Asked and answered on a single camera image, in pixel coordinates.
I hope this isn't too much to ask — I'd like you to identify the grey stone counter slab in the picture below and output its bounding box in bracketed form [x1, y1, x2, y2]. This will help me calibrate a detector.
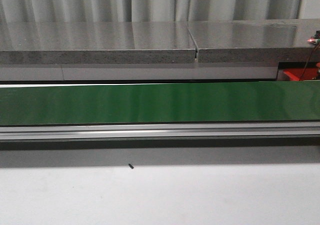
[0, 19, 320, 65]

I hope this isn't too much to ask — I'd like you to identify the green conveyor belt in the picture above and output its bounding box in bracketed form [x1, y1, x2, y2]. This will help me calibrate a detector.
[0, 81, 320, 126]

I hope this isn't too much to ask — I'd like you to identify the red plate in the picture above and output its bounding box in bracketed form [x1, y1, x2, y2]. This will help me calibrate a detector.
[283, 68, 320, 81]

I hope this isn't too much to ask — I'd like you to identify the small green circuit board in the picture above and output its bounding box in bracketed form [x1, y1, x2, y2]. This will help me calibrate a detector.
[307, 36, 320, 45]

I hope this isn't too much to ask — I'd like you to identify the grey pleated curtain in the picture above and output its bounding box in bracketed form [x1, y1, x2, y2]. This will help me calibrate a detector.
[0, 0, 320, 23]

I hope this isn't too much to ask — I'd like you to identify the aluminium conveyor frame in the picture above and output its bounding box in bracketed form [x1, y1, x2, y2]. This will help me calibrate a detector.
[0, 82, 320, 141]

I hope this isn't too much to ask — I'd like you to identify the red black wire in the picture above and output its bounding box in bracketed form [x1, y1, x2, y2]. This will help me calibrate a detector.
[299, 43, 320, 82]

